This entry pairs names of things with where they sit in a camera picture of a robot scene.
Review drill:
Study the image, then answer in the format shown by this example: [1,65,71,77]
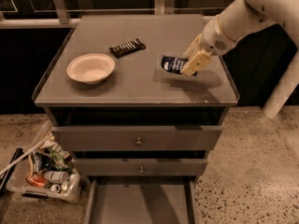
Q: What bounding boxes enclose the white paper bowl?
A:
[66,53,115,85]

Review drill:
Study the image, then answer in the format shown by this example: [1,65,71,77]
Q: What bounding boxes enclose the grey top drawer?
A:
[51,126,222,151]

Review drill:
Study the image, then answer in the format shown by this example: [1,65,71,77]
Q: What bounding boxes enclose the grey drawer cabinet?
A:
[32,13,241,185]

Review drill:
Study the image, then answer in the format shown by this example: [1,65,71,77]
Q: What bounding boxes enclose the white stick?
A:
[0,135,50,175]

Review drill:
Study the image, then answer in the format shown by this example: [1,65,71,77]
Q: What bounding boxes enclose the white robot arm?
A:
[180,0,299,76]

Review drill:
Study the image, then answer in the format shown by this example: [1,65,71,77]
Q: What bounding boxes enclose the black snack bar wrapper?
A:
[109,38,146,58]

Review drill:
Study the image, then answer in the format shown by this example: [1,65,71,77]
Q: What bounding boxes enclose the silver soda can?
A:
[43,171,69,184]

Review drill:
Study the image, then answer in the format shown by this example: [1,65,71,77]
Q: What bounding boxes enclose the red crushed can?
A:
[26,174,48,188]

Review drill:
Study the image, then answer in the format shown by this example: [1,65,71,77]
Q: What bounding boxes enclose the white diagonal pole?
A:
[262,51,299,119]

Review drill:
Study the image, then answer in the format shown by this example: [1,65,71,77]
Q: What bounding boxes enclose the metal window railing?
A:
[0,0,233,29]

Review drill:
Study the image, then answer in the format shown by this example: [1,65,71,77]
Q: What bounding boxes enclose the clear plastic trash bin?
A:
[6,121,81,203]

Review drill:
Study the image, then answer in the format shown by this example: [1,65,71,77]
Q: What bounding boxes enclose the blue rxbar blueberry bar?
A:
[161,56,188,75]

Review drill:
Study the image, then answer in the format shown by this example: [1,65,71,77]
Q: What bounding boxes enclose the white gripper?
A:
[180,17,236,76]

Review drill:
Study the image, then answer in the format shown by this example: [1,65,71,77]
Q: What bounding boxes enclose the grey open bottom drawer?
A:
[84,176,199,224]

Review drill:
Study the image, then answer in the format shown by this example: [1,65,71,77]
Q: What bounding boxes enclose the grey middle drawer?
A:
[73,159,207,176]

